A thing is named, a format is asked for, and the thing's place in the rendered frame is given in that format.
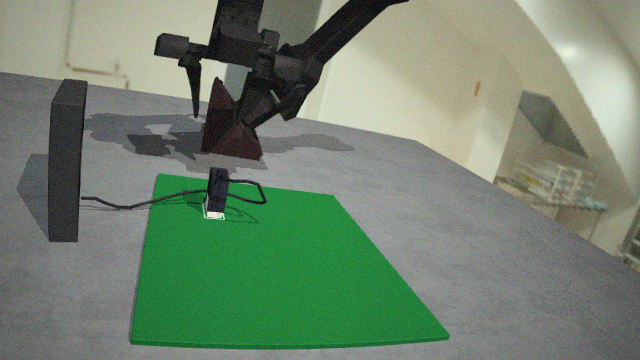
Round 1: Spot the green circuit board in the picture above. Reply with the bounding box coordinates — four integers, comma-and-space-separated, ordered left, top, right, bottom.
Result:
130, 186, 450, 350

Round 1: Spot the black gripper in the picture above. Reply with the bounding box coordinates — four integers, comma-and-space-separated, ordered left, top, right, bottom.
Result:
154, 0, 303, 124

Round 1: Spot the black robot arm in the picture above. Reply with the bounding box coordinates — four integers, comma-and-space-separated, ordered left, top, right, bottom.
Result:
208, 0, 409, 136

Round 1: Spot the black cable with plug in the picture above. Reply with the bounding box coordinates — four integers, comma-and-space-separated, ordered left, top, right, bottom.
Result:
81, 167, 267, 213

